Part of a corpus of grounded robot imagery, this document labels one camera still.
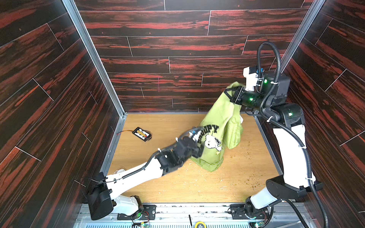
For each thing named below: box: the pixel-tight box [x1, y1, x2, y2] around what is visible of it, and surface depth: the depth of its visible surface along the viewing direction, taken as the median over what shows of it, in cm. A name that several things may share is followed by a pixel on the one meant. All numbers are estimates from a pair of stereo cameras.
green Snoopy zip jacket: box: [190, 81, 244, 173], surface depth 68 cm
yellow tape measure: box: [194, 220, 207, 228], surface depth 70 cm
